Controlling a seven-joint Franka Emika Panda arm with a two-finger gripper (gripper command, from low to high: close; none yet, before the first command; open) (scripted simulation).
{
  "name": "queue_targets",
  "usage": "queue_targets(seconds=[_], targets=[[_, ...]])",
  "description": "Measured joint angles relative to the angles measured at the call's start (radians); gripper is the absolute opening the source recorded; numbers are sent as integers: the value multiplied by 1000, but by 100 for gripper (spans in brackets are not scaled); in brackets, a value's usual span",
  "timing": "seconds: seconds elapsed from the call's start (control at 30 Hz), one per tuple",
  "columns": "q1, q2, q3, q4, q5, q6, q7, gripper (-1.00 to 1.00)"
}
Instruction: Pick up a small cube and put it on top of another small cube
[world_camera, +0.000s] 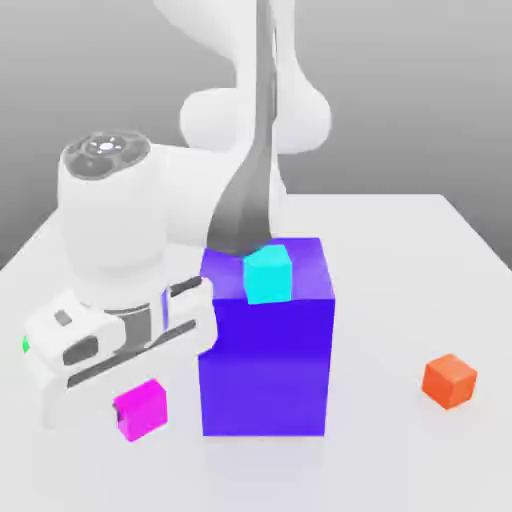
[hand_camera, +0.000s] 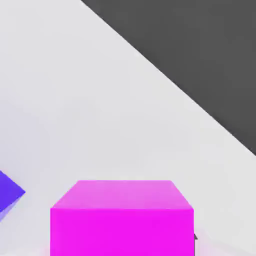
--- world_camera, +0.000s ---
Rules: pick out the small magenta cube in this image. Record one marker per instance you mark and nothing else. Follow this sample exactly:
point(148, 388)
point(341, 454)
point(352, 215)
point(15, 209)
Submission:
point(142, 410)

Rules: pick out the small orange cube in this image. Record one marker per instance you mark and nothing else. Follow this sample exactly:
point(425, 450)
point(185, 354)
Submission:
point(448, 380)

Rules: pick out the small green cube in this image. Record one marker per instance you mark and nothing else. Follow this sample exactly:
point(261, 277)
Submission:
point(25, 344)

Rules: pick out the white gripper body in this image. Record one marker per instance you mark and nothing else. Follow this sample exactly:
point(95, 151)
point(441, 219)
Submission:
point(160, 356)

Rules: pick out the small cyan cube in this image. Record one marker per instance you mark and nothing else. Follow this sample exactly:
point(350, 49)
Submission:
point(267, 276)

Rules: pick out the large blue box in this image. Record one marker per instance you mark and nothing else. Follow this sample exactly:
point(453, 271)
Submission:
point(266, 360)

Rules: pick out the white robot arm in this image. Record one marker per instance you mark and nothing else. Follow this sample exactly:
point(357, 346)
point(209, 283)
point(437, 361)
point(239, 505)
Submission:
point(120, 224)

